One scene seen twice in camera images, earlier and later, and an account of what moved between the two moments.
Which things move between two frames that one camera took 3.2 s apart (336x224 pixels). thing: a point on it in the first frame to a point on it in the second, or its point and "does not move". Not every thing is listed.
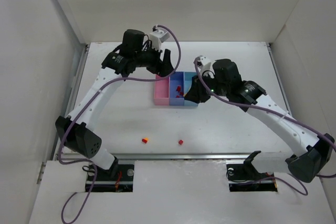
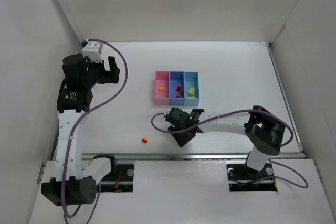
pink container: [161, 91] does not move
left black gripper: [156, 63] to [105, 72]
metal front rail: [184, 156] does not move
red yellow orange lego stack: [145, 140] does not move
